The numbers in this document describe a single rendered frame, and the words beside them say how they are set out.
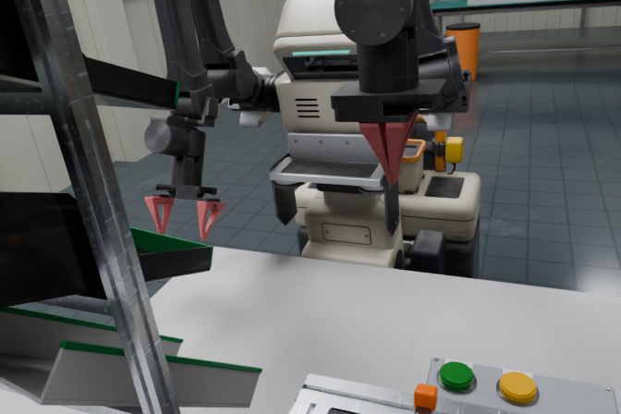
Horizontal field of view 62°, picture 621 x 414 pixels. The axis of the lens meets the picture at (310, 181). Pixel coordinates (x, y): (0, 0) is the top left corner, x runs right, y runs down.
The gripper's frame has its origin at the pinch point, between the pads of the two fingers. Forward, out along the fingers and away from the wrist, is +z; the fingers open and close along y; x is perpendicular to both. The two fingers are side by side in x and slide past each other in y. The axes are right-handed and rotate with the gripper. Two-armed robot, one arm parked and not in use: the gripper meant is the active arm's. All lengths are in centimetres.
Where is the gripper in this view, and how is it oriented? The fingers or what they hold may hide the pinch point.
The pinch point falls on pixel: (393, 175)
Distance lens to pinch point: 53.8
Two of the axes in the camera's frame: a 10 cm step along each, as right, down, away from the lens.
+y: 9.3, 0.4, -3.7
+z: 1.0, 9.3, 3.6
